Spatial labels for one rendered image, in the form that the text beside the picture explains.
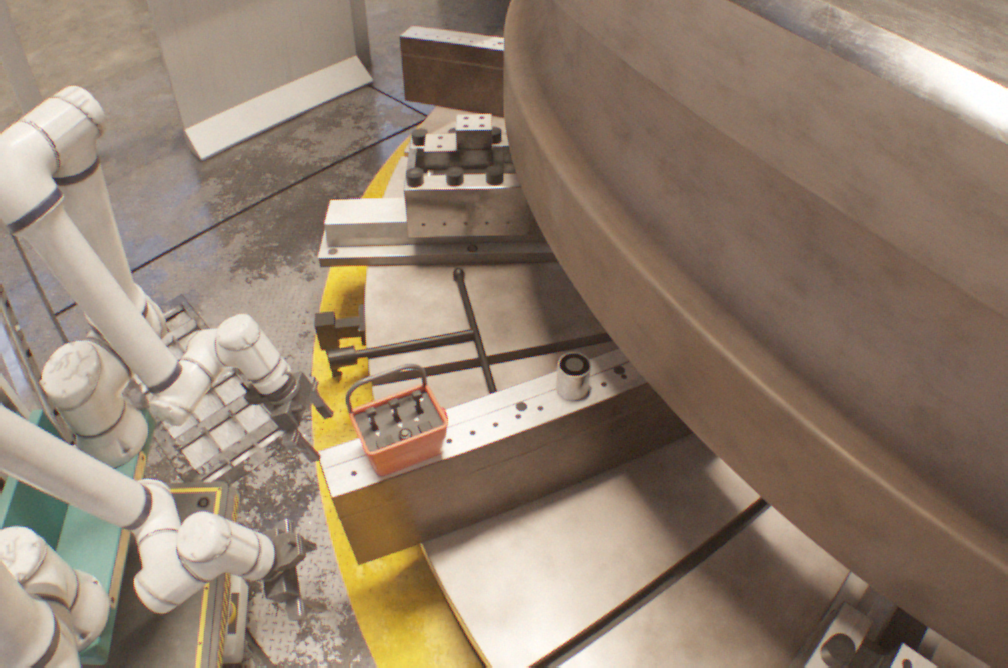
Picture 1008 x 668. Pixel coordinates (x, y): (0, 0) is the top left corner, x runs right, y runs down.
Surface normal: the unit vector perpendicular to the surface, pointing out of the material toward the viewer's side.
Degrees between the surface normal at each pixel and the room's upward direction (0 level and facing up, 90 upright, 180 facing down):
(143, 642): 0
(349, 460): 0
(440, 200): 90
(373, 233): 72
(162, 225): 0
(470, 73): 90
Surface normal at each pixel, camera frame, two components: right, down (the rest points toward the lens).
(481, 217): 0.03, 0.69
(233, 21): 0.70, 0.49
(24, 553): 0.05, -0.82
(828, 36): -0.59, -0.25
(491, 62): -0.36, 0.65
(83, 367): 0.07, -0.62
